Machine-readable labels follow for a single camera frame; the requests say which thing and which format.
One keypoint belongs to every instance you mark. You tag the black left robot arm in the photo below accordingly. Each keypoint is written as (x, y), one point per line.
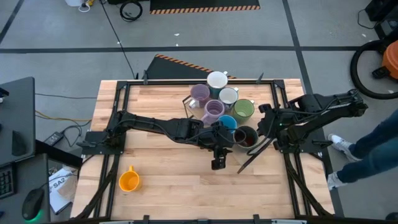
(180, 129)

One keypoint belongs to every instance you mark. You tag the blue white floral mug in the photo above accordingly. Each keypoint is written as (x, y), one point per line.
(228, 96)

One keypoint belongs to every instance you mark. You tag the pink lavender ribbed mug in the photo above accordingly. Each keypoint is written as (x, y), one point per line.
(214, 109)

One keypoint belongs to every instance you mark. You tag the green glazed mug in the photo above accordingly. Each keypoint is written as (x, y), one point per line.
(243, 109)

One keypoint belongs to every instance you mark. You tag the black equipment case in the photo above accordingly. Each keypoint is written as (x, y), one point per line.
(382, 12)

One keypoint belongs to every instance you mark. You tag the teal mug white inside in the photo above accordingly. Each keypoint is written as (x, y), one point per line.
(216, 80)

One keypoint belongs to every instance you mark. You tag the grey desk surface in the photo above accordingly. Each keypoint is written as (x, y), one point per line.
(31, 174)

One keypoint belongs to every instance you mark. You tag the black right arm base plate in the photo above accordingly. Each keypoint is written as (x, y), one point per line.
(311, 146)

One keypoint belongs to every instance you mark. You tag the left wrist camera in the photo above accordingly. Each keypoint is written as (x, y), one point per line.
(219, 160)

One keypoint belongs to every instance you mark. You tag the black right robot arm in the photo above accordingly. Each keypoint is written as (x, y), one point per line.
(326, 107)

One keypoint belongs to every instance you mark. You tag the yellow mug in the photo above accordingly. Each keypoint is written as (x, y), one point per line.
(129, 182)

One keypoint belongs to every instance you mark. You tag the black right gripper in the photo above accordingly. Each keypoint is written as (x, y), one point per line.
(270, 124)

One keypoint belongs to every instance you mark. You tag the white floor object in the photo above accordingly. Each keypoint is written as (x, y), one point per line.
(74, 2)

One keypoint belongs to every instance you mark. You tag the orange vacuum cleaner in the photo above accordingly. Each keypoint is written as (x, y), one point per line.
(391, 59)

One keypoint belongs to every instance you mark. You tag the black hazard striped floor mat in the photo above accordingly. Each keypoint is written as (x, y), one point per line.
(202, 4)
(174, 70)

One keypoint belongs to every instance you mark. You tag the black cart shelf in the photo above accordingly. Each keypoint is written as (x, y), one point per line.
(56, 155)

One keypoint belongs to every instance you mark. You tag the light blue faceted mug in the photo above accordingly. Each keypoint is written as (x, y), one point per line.
(228, 122)

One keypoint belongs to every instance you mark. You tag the small black desk object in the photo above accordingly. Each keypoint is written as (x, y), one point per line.
(19, 143)

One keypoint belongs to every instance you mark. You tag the black power adapter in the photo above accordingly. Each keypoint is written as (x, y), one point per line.
(53, 138)

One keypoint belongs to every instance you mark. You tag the black keyboard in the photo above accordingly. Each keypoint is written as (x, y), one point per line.
(6, 182)

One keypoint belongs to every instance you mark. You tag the white sneaker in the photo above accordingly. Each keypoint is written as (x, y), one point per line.
(340, 144)
(335, 182)

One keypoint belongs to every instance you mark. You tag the black computer mouse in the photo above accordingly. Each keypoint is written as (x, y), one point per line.
(32, 203)

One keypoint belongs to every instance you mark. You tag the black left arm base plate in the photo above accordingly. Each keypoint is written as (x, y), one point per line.
(93, 146)

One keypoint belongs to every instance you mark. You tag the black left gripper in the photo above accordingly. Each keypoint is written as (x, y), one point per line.
(217, 137)

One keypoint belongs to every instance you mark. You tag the person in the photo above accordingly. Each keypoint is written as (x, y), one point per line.
(373, 140)

